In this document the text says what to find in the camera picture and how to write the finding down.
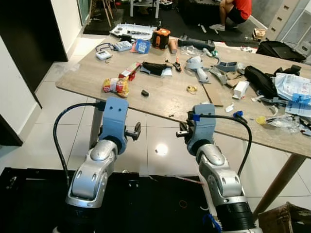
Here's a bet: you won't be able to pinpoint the small white box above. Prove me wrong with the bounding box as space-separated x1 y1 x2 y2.
232 81 250 100

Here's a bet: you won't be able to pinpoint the light wooden table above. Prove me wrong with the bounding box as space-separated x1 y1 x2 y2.
55 33 311 219

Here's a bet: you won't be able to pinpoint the brown cardboard strip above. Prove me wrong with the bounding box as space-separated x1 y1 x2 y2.
201 82 225 108

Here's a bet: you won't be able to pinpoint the yellow red snack bag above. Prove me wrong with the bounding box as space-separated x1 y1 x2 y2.
102 77 130 98

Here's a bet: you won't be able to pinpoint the red white carton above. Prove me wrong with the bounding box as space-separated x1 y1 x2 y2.
119 61 142 81

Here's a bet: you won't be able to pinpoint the black pouch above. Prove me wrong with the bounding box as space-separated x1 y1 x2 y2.
140 61 173 77

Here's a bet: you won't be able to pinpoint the small white device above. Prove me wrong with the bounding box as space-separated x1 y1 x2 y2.
95 50 113 61

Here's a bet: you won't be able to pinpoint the beige cylinder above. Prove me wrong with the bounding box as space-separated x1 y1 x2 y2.
168 39 178 54

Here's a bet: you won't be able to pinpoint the blue box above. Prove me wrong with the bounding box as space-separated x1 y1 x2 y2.
135 38 152 54

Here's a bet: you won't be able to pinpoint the black fabric bag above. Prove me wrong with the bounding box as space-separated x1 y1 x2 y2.
243 65 278 100

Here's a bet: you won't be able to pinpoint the white keypad device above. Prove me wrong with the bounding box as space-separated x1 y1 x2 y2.
112 40 133 52

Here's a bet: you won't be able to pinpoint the long black tool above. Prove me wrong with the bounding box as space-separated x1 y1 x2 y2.
177 35 216 51

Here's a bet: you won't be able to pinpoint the orange black lantern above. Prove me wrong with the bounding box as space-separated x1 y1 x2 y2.
151 28 172 51

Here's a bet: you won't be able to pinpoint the clear plastic bag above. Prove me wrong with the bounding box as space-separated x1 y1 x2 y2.
265 114 304 135

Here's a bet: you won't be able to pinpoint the white board with tools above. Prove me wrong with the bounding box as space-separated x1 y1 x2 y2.
109 23 157 41

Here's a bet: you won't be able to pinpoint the white plastic mailer bag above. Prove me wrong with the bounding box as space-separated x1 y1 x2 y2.
274 72 311 118

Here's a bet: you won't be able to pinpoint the small cardboard carton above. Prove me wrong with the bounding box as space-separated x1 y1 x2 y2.
252 28 267 41

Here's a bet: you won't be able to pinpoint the black laptop bag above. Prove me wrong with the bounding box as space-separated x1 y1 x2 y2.
256 40 308 63

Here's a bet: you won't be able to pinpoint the wooden chair legs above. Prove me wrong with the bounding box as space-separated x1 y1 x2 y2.
90 0 120 27

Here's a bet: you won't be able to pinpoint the person in red shirt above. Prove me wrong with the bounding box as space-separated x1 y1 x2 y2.
210 0 253 32

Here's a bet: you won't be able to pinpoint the grey drawer cabinet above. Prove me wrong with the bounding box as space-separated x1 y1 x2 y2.
265 0 311 58

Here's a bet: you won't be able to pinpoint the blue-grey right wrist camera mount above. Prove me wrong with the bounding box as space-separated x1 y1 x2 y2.
186 103 218 156

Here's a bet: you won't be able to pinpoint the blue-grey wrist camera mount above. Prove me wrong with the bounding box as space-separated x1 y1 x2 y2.
186 103 218 156
99 97 130 155

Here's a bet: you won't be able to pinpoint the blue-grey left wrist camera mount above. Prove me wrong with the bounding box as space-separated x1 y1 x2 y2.
99 97 130 155

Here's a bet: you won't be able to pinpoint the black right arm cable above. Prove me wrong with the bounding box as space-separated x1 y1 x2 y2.
192 112 253 178

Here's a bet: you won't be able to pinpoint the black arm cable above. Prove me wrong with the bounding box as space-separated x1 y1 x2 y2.
52 101 106 187
192 112 253 178

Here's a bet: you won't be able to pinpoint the grey plastic handle part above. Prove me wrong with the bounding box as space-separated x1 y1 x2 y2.
186 55 210 83

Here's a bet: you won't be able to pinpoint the red handled pliers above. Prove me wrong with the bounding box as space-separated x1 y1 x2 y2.
170 59 183 73

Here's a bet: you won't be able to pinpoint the grey plastic bracket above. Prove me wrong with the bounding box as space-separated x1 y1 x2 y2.
215 60 239 73

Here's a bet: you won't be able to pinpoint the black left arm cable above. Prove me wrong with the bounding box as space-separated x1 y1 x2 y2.
52 101 106 187

